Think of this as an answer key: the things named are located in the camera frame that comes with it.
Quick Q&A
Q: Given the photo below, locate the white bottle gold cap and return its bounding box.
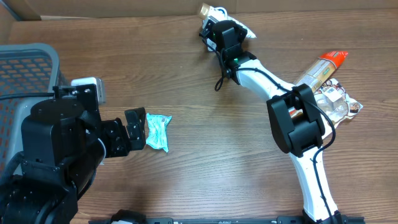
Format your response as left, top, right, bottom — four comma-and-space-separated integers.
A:
198, 3, 257, 39

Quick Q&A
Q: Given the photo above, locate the mint green wipes pack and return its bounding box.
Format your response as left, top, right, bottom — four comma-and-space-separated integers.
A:
146, 113, 172, 153

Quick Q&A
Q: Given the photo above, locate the orange spaghetti pasta package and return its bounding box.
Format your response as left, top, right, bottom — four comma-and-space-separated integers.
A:
289, 50, 349, 119

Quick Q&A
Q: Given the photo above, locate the beige snack bag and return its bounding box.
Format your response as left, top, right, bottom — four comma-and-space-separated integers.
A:
314, 78, 363, 129

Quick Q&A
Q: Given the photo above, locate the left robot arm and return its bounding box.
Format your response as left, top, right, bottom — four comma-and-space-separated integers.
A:
1, 84, 146, 223

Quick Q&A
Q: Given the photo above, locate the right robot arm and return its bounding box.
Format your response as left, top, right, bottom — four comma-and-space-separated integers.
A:
200, 16, 344, 223

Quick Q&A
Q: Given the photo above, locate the white barcode scanner stand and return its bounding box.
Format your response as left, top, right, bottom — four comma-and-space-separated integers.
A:
206, 37, 217, 52

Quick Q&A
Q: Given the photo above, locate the grey plastic mesh basket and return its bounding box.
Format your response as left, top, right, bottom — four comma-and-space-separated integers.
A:
1, 43, 68, 173

